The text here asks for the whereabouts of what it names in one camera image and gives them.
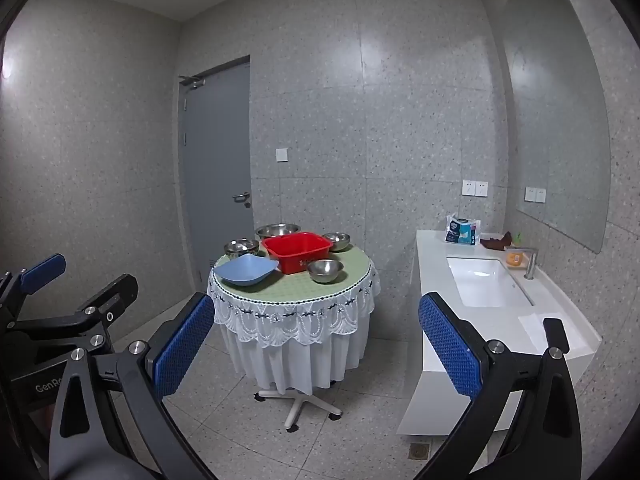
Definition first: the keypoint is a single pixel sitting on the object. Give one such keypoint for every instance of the brown cloth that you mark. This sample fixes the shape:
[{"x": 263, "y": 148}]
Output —
[{"x": 495, "y": 243}]

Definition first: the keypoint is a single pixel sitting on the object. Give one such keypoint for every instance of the metal door closer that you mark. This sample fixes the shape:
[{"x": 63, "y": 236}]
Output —
[{"x": 192, "y": 80}]

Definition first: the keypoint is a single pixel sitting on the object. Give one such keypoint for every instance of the white sink counter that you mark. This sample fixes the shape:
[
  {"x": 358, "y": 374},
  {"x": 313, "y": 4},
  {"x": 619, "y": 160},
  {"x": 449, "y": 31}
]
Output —
[{"x": 500, "y": 320}]

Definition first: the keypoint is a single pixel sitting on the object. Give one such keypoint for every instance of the wall mirror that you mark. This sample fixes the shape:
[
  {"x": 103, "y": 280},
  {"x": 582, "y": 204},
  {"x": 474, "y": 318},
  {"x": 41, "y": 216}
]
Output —
[{"x": 560, "y": 135}]

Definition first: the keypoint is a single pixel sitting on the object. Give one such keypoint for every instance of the white table base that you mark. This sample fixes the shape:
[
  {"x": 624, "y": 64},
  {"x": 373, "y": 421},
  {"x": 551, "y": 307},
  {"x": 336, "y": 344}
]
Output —
[{"x": 297, "y": 405}]

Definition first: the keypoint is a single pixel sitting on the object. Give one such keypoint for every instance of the red plastic basin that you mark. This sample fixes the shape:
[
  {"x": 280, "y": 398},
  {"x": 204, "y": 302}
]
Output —
[{"x": 295, "y": 252}]

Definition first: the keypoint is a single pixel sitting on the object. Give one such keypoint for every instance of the white table skirt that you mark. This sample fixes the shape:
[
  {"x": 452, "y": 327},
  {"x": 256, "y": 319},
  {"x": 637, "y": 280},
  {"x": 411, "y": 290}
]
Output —
[{"x": 295, "y": 360}]

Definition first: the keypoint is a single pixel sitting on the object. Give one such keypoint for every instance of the floor drain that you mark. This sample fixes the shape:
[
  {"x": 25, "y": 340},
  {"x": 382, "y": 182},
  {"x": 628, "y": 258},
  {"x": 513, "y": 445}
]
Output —
[{"x": 419, "y": 451}]

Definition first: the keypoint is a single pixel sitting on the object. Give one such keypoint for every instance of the metal faucet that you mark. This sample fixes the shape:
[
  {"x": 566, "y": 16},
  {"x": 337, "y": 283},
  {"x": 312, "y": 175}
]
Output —
[{"x": 530, "y": 265}]

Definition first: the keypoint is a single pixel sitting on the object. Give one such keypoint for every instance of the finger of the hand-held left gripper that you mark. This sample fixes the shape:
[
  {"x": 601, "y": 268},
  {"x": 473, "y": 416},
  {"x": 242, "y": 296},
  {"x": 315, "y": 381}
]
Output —
[
  {"x": 45, "y": 267},
  {"x": 115, "y": 292}
]

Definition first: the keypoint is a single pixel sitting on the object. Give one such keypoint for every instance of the green lace-trimmed tablecloth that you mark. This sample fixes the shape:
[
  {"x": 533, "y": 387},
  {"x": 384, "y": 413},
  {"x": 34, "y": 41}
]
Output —
[{"x": 300, "y": 292}]

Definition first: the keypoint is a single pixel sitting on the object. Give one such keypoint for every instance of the white wall socket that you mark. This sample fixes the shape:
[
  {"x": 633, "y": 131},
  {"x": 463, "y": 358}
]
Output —
[
  {"x": 481, "y": 188},
  {"x": 468, "y": 188}
]

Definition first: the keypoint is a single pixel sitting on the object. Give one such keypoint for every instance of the small steel bowl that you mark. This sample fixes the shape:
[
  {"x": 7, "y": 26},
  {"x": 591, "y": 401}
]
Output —
[
  {"x": 241, "y": 247},
  {"x": 325, "y": 270},
  {"x": 336, "y": 241}
]

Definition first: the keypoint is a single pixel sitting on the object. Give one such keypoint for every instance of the large steel bowl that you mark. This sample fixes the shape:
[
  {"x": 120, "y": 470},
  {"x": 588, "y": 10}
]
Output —
[{"x": 277, "y": 230}]

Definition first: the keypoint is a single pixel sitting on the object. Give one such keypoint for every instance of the white light switch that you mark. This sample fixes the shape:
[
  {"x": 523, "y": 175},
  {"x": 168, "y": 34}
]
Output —
[{"x": 282, "y": 155}]

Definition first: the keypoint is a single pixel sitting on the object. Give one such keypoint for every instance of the white sink basin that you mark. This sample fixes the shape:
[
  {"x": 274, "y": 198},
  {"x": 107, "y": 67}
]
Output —
[{"x": 485, "y": 280}]

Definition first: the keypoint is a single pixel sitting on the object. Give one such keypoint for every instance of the blue white tissue pack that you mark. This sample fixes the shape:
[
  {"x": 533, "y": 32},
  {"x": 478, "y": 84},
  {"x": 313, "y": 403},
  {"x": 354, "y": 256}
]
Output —
[{"x": 462, "y": 232}]

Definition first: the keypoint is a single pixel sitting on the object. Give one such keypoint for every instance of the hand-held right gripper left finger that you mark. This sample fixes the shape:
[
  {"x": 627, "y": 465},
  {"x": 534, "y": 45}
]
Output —
[{"x": 182, "y": 347}]

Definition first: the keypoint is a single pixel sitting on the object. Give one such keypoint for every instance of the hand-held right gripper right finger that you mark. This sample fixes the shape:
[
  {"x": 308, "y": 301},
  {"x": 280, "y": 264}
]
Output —
[{"x": 447, "y": 347}]

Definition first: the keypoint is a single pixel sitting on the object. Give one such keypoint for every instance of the grey door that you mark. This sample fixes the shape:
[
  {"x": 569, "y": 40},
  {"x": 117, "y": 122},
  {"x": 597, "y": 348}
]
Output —
[{"x": 215, "y": 160}]

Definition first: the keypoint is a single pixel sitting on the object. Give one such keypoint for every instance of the blue square plate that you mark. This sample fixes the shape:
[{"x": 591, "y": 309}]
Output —
[{"x": 245, "y": 269}]

